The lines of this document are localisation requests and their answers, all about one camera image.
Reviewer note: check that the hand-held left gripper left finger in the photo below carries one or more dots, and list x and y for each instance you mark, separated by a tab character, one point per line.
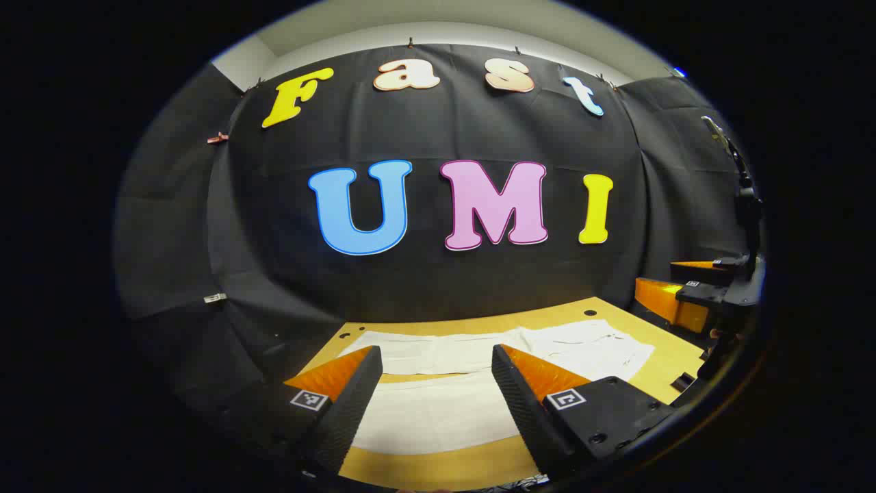
349	418

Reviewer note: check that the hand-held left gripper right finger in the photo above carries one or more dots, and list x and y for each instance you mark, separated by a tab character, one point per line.
527	418

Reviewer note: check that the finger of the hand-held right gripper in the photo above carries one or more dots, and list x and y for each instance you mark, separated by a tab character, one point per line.
698	270
667	305

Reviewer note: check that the white jeans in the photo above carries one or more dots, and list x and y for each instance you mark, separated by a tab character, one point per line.
438	352

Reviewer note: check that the black backdrop cloth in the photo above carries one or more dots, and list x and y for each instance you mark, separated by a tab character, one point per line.
424	281

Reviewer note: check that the silver cloth clip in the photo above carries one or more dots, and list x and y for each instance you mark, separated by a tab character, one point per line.
215	298

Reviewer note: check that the red cloth clip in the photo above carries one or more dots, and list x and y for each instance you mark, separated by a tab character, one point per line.
217	138

